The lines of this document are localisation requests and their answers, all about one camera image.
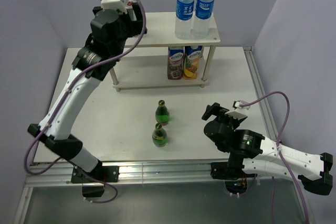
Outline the blue-label water bottle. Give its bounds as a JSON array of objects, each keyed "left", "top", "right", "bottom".
[
  {"left": 193, "top": 0, "right": 214, "bottom": 39},
  {"left": 175, "top": 0, "right": 194, "bottom": 39}
]

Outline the green glass bottle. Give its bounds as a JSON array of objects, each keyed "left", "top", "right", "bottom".
[
  {"left": 155, "top": 100, "right": 170, "bottom": 126},
  {"left": 152, "top": 123, "right": 167, "bottom": 147}
]

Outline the silver drink can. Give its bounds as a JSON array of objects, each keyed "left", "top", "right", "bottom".
[{"left": 124, "top": 0, "right": 137, "bottom": 21}]

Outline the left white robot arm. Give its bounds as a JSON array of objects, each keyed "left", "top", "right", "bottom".
[{"left": 28, "top": 2, "right": 146, "bottom": 182}]

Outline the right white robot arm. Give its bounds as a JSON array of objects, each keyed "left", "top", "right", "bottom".
[{"left": 202, "top": 101, "right": 333, "bottom": 196}]

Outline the white two-tier wooden shelf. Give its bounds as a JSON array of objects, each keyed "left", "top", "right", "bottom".
[{"left": 110, "top": 12, "right": 221, "bottom": 92}]

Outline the purple grape juice carton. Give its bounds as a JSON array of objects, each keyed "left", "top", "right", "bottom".
[{"left": 167, "top": 47, "right": 184, "bottom": 80}]

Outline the yellow pineapple juice carton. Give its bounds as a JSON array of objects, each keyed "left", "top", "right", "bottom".
[{"left": 183, "top": 46, "right": 203, "bottom": 80}]

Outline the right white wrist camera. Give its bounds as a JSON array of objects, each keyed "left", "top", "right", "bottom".
[{"left": 226, "top": 100, "right": 250, "bottom": 120}]

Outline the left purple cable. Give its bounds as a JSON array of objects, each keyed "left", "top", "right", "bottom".
[{"left": 24, "top": 0, "right": 146, "bottom": 204}]

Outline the purple cable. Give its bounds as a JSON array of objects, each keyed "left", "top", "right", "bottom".
[
  {"left": 24, "top": 0, "right": 146, "bottom": 204},
  {"left": 240, "top": 91, "right": 310, "bottom": 224}
]

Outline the aluminium side rail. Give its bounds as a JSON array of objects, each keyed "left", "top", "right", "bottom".
[{"left": 243, "top": 47, "right": 316, "bottom": 223}]

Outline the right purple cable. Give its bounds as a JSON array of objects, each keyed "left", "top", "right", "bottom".
[{"left": 240, "top": 91, "right": 310, "bottom": 224}]

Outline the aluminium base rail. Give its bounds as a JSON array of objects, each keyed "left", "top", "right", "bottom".
[{"left": 14, "top": 161, "right": 275, "bottom": 223}]

